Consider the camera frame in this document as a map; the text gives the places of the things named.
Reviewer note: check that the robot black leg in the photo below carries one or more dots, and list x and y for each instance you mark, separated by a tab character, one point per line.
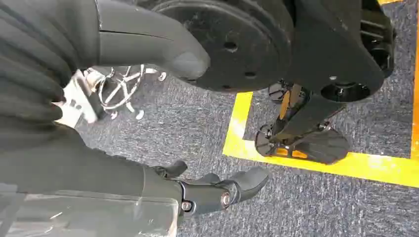
235	42

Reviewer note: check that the chrome chair star base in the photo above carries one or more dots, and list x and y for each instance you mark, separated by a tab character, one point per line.
122	83

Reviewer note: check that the robot black foot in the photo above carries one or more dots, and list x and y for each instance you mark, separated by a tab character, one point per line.
320	147

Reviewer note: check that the yellow floor tape square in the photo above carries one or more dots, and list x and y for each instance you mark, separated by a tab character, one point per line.
360	168

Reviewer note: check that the robot right arm ribbed sleeve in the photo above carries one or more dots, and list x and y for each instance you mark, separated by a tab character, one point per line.
32	49

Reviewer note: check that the white metal bracket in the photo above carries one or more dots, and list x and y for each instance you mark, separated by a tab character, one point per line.
77	101

